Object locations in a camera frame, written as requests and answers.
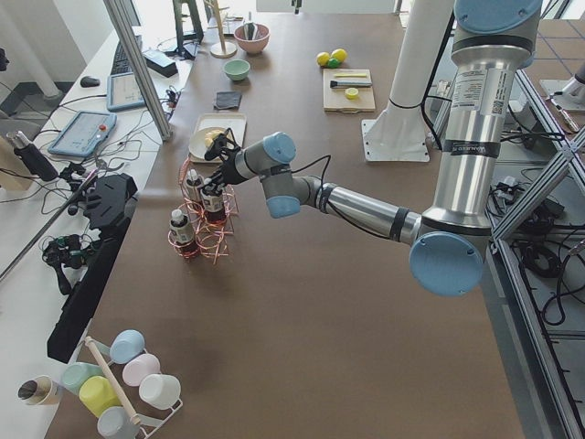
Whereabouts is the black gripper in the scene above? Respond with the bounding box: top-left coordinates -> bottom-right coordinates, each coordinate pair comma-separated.
202,149 -> 242,192

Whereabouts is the tea bottle front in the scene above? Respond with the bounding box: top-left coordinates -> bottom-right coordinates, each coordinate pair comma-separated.
200,188 -> 227,224

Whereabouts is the tea bottle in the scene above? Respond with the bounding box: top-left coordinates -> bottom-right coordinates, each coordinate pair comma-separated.
200,188 -> 227,224
185,168 -> 203,205
169,209 -> 199,259

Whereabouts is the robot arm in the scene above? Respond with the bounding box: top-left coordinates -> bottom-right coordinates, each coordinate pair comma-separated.
205,1 -> 542,296

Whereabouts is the tea bottle back right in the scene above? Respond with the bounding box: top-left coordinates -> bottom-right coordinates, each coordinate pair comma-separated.
185,168 -> 203,205

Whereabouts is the tea bottle back left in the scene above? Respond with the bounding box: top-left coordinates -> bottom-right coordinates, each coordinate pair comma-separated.
169,209 -> 199,259

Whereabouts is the cream rabbit tray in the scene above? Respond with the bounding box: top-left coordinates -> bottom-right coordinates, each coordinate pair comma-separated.
187,112 -> 248,165

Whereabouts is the white round plate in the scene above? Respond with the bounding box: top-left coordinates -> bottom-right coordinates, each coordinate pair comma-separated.
188,127 -> 225,162

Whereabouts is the glazed donut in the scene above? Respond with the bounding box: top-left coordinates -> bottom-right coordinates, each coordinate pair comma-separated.
204,129 -> 224,149

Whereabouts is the grey folded cloth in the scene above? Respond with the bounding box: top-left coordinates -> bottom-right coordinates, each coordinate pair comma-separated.
214,91 -> 242,110

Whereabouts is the green bowl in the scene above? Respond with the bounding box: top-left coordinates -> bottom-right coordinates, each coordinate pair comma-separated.
223,59 -> 250,81

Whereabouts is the blue teach pendant far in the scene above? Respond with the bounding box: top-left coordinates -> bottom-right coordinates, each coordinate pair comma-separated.
106,72 -> 145,112

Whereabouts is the blue teach pendant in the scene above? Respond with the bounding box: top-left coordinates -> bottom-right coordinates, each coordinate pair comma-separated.
106,72 -> 145,112
48,111 -> 117,158

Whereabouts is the wooden stand with round base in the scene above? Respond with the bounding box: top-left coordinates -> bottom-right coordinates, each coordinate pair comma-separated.
205,0 -> 238,59

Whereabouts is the blue teach pendant near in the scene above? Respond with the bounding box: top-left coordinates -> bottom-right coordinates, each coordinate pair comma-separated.
48,111 -> 117,158

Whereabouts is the bamboo cutting board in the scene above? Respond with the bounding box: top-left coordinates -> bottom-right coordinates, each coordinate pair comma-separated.
323,69 -> 376,112

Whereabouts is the pink bowl with ice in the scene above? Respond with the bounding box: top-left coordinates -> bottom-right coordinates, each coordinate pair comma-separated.
234,24 -> 271,55

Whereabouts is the black keyboard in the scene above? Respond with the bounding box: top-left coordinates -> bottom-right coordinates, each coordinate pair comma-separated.
110,42 -> 133,76

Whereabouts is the metal scoop in bowl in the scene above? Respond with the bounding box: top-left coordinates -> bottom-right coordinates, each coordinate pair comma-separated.
243,12 -> 259,41

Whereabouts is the half lemon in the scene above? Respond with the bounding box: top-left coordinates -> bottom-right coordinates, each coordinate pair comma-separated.
345,87 -> 359,101

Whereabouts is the computer mouse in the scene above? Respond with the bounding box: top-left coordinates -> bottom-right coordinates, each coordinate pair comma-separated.
80,76 -> 101,88

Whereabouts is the whole lemon lower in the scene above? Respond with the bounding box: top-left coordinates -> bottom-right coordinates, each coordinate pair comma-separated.
316,52 -> 331,67

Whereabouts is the whole lemon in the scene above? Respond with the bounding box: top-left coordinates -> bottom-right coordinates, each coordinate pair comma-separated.
316,52 -> 331,67
331,48 -> 347,63

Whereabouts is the green lime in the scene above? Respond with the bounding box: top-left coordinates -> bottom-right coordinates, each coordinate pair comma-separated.
326,58 -> 341,69

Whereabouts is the whole lemon upper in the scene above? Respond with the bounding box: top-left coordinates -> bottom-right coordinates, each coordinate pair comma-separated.
331,48 -> 347,63

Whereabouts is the yellow plastic knife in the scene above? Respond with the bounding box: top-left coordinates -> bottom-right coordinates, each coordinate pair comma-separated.
333,70 -> 368,78

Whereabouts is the black heat gun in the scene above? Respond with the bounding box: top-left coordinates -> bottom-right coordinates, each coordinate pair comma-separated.
11,131 -> 59,182

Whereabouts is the pink cup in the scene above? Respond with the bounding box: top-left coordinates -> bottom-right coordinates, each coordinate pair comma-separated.
122,353 -> 161,387

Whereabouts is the white cup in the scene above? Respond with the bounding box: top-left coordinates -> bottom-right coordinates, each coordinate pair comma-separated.
139,373 -> 181,410

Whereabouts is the mint green cup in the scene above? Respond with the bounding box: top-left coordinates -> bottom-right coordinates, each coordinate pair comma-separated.
60,361 -> 103,395

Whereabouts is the yellow cup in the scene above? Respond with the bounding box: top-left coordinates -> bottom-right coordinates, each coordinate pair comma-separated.
79,375 -> 122,418

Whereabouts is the grey blue cup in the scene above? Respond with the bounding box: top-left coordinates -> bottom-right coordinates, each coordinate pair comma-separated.
97,406 -> 140,439

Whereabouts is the paper cup with metal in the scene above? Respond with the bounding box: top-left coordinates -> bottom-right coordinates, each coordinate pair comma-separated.
17,375 -> 62,406

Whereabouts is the copper wire bottle rack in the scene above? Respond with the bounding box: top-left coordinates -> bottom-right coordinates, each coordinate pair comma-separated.
167,159 -> 239,262

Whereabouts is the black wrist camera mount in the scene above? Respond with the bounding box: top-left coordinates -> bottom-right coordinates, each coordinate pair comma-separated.
205,128 -> 240,161

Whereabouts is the aluminium camera post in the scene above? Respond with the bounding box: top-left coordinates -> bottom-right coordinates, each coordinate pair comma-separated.
103,0 -> 172,142

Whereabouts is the white wire cup rack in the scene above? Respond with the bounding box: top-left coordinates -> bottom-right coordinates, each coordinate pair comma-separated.
79,329 -> 184,438

